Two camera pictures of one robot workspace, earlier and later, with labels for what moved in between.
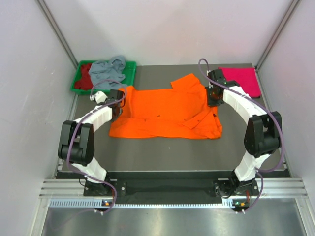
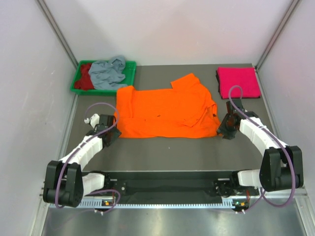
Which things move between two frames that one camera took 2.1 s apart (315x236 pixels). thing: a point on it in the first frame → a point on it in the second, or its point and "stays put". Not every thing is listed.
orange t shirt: x=181 y=112 stays put
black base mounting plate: x=173 y=184 stays put
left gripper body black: x=116 y=115 → x=115 y=133
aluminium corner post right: x=291 y=10 stays put
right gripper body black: x=212 y=101 → x=226 y=129
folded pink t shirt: x=246 y=77 stays put
